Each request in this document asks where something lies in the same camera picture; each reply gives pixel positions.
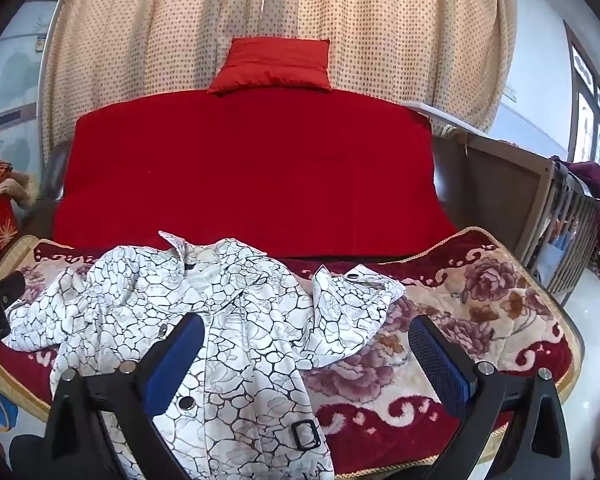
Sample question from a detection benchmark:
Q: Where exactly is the dark brown leather sofa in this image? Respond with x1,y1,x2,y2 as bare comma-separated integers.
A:
27,132,476,266

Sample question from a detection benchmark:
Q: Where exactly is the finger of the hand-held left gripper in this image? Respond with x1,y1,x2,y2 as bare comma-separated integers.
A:
0,270,27,308

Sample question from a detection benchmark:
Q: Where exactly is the white crackle-print coat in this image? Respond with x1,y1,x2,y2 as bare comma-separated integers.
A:
2,230,407,480

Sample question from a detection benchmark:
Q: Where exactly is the beige fur-trimmed jacket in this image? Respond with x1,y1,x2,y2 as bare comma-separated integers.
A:
0,172,38,211

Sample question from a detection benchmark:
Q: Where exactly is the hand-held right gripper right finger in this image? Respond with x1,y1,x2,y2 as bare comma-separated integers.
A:
408,315,571,480

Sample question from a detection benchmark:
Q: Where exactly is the wooden crib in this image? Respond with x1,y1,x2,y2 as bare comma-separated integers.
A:
445,127,600,306

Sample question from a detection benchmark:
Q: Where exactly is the red sofa cover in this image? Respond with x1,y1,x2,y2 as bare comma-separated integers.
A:
52,87,458,261

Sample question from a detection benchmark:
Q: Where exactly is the floral plush blanket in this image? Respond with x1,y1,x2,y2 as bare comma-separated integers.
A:
0,227,586,478

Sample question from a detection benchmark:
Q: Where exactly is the wooden framed window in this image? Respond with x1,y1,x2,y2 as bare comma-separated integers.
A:
564,20,600,166

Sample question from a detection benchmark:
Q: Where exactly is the red pillow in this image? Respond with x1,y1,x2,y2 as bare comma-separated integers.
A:
207,36,333,96

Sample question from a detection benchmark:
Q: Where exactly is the silver refrigerator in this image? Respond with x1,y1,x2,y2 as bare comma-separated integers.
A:
0,0,63,171

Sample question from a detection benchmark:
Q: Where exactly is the beige dotted curtain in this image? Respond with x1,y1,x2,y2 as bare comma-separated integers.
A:
42,0,518,161

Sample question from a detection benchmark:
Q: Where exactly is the white board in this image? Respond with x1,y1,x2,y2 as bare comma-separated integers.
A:
399,100,488,137

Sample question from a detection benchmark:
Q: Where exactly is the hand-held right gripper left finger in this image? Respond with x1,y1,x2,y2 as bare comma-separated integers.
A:
42,312,206,480

